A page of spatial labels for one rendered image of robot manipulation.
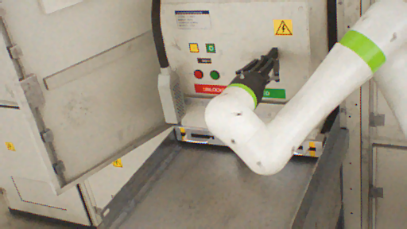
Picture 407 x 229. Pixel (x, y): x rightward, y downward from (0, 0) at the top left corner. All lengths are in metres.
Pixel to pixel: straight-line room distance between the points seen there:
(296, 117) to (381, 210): 0.89
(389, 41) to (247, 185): 0.64
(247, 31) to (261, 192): 0.50
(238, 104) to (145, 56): 0.76
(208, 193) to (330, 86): 0.59
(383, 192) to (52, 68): 1.23
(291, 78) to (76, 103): 0.72
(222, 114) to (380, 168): 0.86
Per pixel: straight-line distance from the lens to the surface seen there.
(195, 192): 1.59
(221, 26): 1.53
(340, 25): 1.64
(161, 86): 1.60
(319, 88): 1.18
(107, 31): 1.73
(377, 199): 1.95
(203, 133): 1.75
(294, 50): 1.48
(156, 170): 1.72
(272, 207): 1.49
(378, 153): 1.82
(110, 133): 1.83
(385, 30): 1.22
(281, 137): 1.16
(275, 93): 1.57
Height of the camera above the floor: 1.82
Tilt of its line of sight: 29 degrees down
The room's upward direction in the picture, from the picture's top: 11 degrees counter-clockwise
